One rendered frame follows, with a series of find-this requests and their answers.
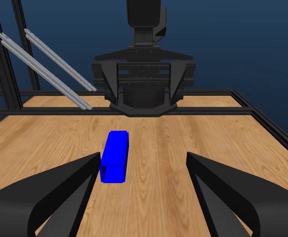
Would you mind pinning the black table frame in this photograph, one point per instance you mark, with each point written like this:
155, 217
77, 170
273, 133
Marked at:
0, 74

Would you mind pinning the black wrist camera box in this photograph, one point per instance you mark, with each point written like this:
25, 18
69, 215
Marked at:
143, 13

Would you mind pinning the blue hollow socket block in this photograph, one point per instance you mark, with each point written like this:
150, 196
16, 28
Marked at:
115, 153

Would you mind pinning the silver aluminium rail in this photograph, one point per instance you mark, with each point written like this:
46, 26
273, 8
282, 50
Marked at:
59, 60
45, 71

